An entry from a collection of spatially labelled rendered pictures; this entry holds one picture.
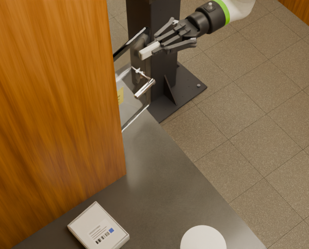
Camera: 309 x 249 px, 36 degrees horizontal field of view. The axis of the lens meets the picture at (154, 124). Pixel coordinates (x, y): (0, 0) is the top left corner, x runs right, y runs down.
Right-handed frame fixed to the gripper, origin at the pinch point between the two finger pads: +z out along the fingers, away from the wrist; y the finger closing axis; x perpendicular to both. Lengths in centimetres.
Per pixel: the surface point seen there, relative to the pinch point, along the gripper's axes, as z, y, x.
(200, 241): 19, 50, 22
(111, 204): 30, 20, 37
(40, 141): 42.8, 13.9, -8.4
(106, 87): 23.0, 13.9, -15.1
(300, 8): -166, -57, 123
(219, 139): -58, -13, 131
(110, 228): 36, 28, 33
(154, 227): 24, 35, 37
